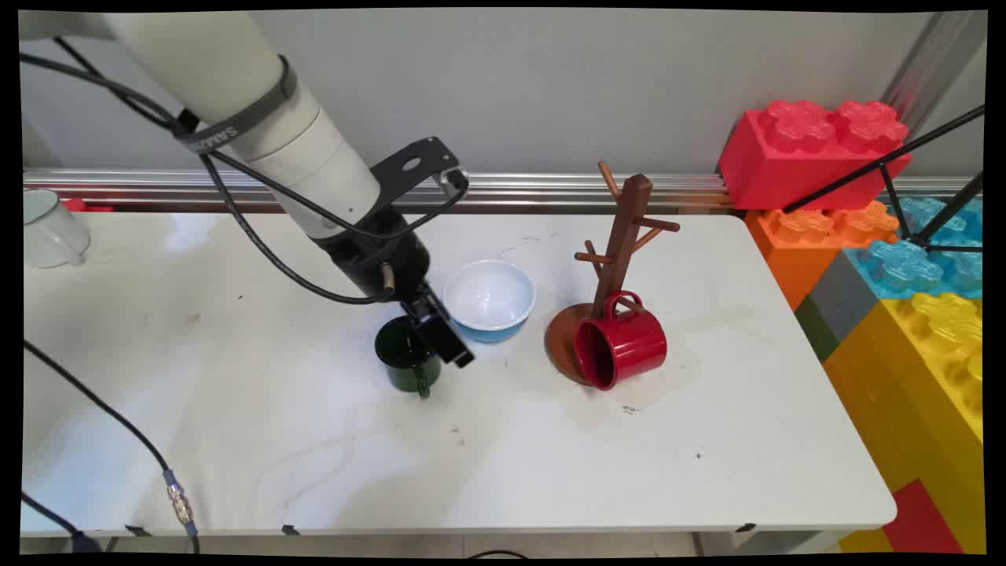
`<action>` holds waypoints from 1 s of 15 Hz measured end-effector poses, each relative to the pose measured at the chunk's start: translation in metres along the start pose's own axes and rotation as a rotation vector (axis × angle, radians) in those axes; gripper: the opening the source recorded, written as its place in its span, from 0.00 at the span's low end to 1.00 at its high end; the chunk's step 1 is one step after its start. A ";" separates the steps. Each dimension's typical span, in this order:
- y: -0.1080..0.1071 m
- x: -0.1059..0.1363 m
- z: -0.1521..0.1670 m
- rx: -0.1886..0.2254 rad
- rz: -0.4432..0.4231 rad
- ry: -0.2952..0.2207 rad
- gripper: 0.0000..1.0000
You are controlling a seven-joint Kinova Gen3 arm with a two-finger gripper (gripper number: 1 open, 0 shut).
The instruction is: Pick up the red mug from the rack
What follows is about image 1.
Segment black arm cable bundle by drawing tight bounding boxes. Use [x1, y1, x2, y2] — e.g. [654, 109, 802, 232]
[22, 35, 471, 307]

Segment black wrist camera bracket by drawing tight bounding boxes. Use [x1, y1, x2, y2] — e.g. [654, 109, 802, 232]
[369, 136, 471, 213]

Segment dark green mug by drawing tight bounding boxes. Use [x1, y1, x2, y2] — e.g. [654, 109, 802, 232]
[374, 314, 442, 399]

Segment giant grey toy brick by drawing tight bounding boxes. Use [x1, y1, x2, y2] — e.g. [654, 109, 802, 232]
[808, 250, 883, 344]

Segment white enamel mug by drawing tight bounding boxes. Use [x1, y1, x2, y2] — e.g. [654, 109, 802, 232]
[22, 189, 91, 270]

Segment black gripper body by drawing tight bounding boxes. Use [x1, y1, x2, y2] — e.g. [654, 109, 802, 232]
[313, 211, 433, 305]

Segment giant orange toy brick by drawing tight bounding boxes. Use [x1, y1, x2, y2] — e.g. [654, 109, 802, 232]
[743, 200, 901, 311]

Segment aluminium upright profile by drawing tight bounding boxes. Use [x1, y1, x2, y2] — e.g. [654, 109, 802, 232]
[880, 11, 988, 136]

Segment giant clear blue toy brick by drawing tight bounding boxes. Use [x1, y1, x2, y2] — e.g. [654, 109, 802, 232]
[845, 197, 985, 300]

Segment black cable with metal connector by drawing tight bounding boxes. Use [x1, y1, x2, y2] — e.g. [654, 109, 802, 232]
[22, 340, 202, 555]

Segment blue bowl white inside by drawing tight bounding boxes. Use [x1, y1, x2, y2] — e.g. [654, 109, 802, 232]
[442, 259, 538, 344]

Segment black tripod legs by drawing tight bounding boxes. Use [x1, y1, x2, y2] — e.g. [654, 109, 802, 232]
[782, 102, 987, 254]

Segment giant green toy brick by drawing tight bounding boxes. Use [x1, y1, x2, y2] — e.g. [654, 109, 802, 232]
[794, 295, 840, 363]

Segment red mug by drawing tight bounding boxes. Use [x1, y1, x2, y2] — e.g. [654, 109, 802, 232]
[574, 291, 669, 392]

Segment giant yellow toy brick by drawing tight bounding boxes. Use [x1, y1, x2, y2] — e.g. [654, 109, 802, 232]
[821, 292, 987, 555]

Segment flat red toy brick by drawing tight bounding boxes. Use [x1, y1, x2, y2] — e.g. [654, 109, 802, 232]
[882, 478, 964, 555]

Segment giant red toy brick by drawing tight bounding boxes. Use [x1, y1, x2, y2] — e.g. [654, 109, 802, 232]
[717, 99, 914, 211]

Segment grey printed velcro strap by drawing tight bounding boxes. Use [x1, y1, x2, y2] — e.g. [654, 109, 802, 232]
[173, 55, 300, 155]

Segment brown wooden mug tree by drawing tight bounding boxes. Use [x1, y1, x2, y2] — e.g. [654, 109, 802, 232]
[545, 161, 681, 387]

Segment aluminium rail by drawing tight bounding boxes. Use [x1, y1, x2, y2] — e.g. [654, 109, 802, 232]
[22, 167, 977, 215]

